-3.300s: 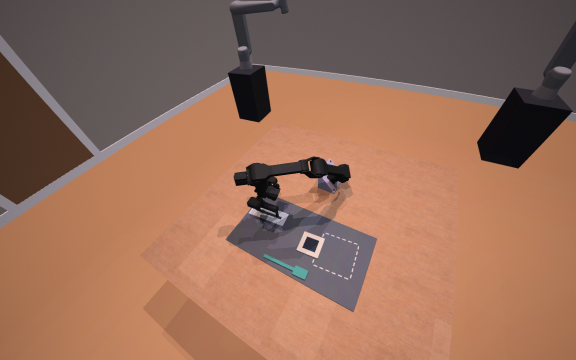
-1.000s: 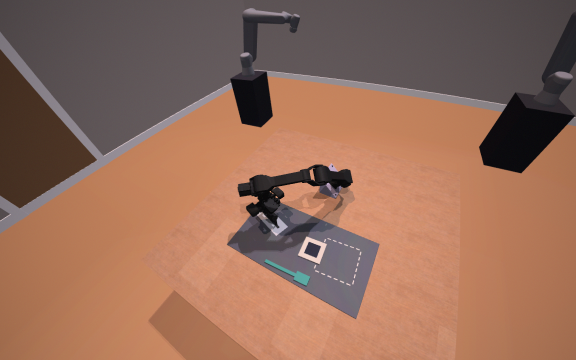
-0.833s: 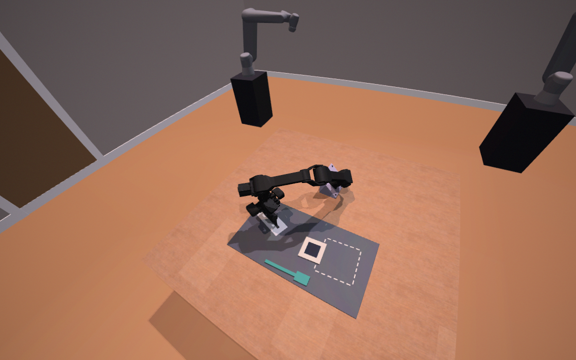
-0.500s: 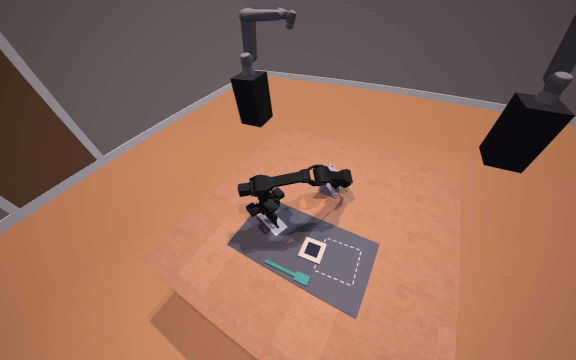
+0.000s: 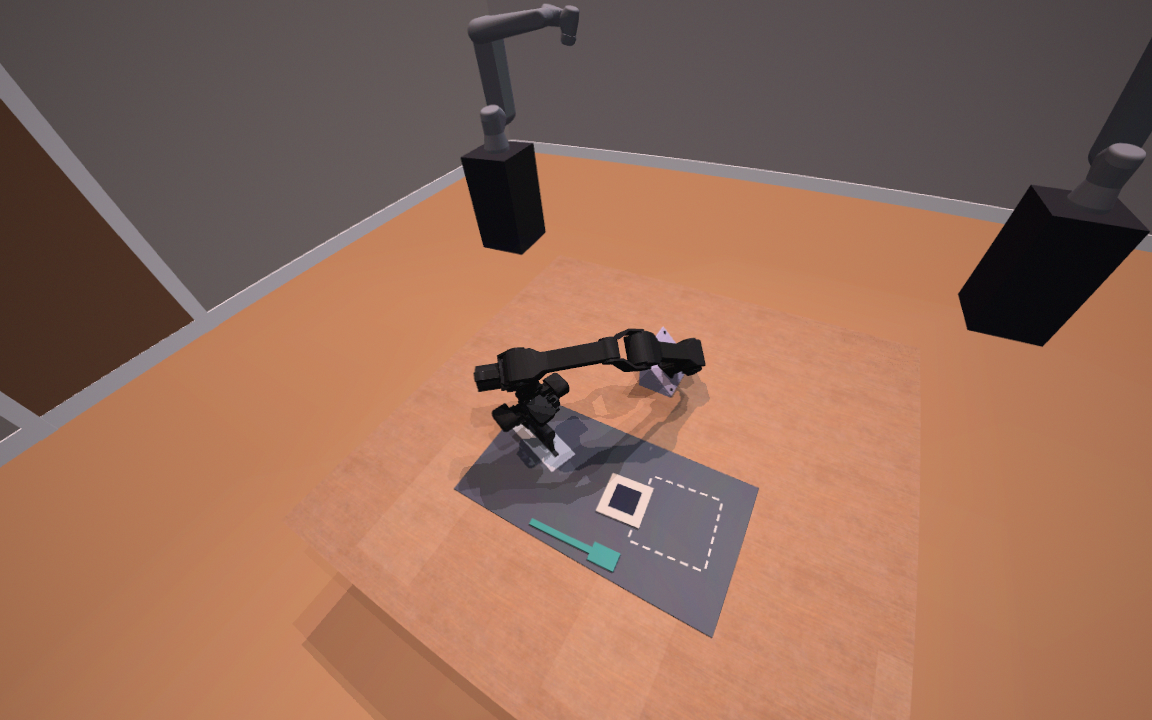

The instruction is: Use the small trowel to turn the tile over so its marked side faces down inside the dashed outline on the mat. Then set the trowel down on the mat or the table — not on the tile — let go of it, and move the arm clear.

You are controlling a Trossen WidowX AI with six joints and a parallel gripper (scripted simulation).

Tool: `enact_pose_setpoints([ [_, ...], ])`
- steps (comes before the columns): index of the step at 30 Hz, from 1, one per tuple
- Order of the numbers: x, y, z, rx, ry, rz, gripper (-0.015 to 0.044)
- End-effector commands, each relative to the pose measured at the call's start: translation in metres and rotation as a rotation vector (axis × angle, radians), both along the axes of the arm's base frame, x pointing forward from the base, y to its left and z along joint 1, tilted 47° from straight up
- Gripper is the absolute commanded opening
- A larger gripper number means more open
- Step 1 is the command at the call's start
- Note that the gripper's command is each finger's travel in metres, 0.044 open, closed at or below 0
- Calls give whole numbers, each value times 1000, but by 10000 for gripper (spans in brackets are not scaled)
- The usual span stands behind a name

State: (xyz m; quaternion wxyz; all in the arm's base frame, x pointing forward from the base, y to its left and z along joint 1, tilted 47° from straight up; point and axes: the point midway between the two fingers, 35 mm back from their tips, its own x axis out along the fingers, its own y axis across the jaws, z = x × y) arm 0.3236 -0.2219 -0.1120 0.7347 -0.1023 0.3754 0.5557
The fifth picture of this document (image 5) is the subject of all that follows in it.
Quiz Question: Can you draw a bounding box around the teal flat trowel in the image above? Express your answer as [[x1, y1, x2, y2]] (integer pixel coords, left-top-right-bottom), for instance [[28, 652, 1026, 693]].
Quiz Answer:
[[529, 518, 620, 573]]

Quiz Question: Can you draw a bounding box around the beige square tile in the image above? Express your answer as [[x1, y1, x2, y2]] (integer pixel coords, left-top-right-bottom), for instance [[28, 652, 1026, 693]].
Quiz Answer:
[[596, 473, 653, 529]]

